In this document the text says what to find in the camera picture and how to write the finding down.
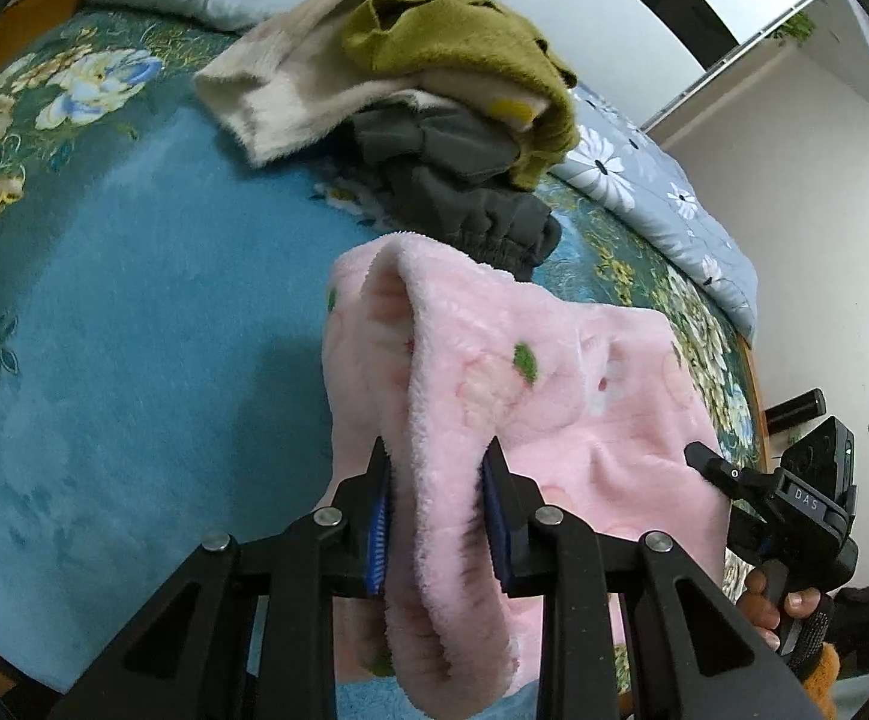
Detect grey floral quilt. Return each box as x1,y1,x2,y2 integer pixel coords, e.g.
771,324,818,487
88,0,759,340

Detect olive green knit garment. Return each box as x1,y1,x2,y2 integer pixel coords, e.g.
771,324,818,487
340,0,579,188

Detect pink fleece garment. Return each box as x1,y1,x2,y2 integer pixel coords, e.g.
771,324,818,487
322,234,727,718

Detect beige fleece garment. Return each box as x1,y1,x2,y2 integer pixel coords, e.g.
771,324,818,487
193,0,557,169

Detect dark grey pants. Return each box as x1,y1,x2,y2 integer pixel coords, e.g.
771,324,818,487
327,98,562,281

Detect person's right hand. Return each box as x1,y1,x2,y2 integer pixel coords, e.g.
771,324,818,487
736,569,822,652

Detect teal floral bed blanket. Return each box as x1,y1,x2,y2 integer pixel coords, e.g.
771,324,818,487
0,7,767,720

